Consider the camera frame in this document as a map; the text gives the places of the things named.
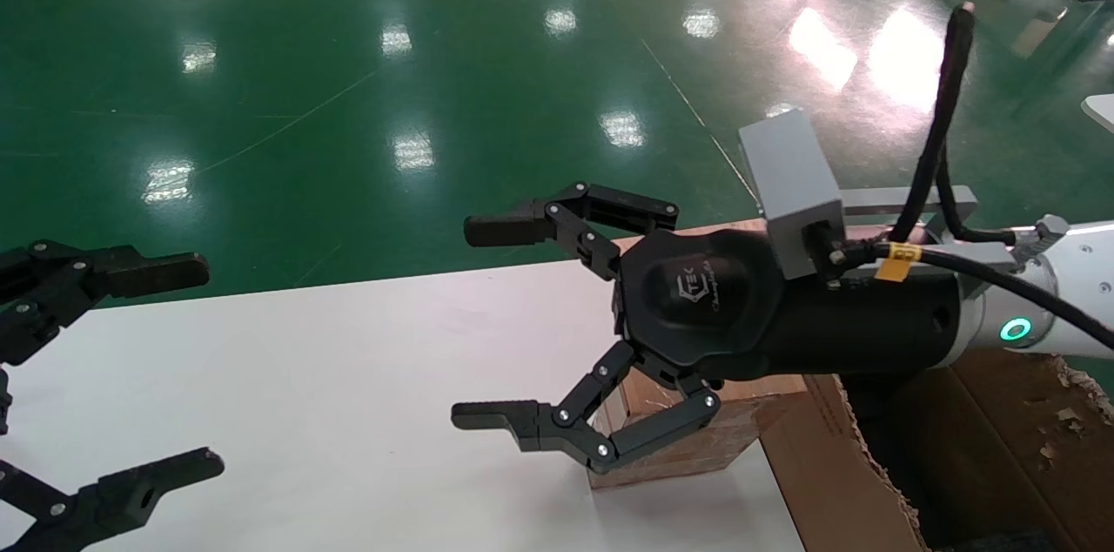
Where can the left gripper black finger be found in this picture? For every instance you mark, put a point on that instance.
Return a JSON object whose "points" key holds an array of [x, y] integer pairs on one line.
{"points": [[130, 273], [139, 491]]}

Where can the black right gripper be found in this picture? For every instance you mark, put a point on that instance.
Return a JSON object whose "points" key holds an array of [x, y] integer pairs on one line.
{"points": [[714, 308]]}

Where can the small brown cardboard box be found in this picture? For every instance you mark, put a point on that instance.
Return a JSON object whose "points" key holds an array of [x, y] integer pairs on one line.
{"points": [[687, 456]]}

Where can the large open cardboard box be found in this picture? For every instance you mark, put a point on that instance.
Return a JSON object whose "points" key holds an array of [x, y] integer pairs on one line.
{"points": [[827, 482]]}

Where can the wooden pallet board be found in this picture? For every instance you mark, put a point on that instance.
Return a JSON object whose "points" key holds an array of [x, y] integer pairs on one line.
{"points": [[696, 230]]}

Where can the gray wrist camera box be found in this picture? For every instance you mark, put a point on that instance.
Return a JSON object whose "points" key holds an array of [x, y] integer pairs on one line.
{"points": [[792, 195]]}

